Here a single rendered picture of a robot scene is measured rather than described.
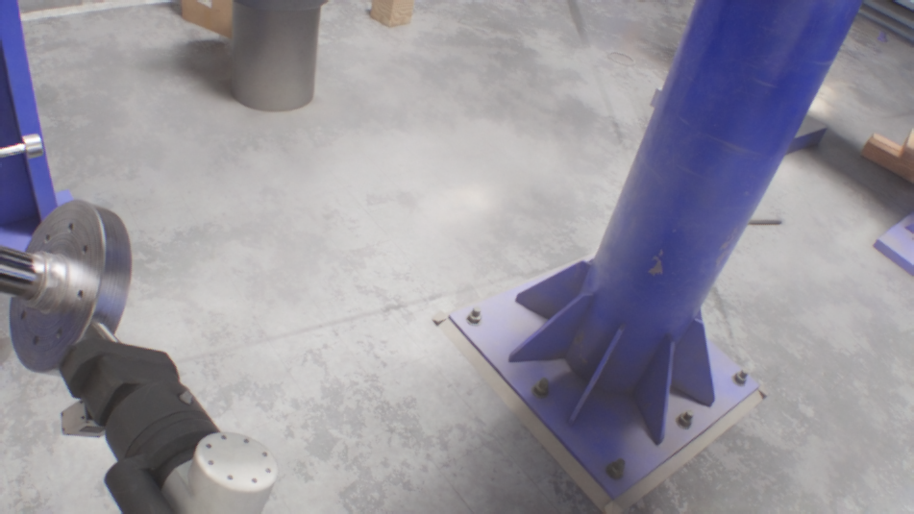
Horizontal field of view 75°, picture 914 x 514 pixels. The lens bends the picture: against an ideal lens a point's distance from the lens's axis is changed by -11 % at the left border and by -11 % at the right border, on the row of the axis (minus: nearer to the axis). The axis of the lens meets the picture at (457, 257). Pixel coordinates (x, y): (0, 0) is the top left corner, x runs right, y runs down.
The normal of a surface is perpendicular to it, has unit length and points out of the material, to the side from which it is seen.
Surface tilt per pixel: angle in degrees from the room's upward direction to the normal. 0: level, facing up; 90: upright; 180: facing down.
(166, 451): 43
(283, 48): 90
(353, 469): 0
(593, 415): 0
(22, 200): 90
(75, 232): 49
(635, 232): 90
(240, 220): 0
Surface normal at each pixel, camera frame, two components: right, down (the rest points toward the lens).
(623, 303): -0.62, 0.41
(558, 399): 0.18, -0.75
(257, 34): -0.16, 0.62
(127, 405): -0.19, -0.58
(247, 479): 0.43, -0.87
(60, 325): -0.46, -0.26
